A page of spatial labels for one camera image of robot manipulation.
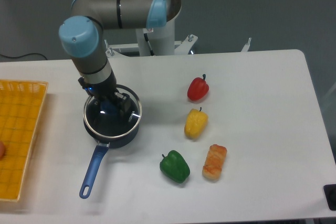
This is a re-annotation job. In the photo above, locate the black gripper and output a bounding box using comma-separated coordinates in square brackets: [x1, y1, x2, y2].
[78, 72, 131, 116]

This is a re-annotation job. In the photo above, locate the glass lid blue knob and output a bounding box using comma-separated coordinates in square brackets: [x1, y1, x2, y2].
[83, 84, 142, 142]

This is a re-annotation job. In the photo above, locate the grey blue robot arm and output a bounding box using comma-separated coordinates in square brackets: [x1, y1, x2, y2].
[59, 0, 167, 115]

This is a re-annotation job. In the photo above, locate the dark blue saucepan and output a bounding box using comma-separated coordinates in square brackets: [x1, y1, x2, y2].
[79, 84, 142, 199]

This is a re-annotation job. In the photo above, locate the yellow woven basket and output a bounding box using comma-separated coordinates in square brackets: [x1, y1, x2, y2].
[1, 79, 48, 202]

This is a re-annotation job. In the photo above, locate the red bell pepper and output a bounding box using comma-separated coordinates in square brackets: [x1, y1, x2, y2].
[187, 74, 209, 101]

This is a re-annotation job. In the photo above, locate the yellow bell pepper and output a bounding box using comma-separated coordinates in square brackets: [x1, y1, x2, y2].
[184, 107, 208, 140]

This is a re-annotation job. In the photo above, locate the green bell pepper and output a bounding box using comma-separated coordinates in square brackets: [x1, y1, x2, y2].
[159, 150, 191, 184]

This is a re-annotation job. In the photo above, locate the orange toasted bread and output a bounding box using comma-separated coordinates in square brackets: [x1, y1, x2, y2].
[202, 144, 227, 181]

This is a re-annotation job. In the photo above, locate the black device at table edge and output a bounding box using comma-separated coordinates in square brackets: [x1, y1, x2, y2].
[323, 184, 336, 211]

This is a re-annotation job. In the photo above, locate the white base frame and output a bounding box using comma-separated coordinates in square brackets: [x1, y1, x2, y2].
[103, 34, 253, 59]

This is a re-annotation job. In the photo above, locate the black pedestal cable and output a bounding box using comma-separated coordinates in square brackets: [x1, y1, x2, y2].
[143, 28, 156, 57]

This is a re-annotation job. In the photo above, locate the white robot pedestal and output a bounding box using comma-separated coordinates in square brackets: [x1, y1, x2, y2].
[135, 0, 182, 57]

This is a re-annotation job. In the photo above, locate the black floor cable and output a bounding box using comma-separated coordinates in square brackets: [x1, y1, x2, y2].
[0, 52, 48, 60]

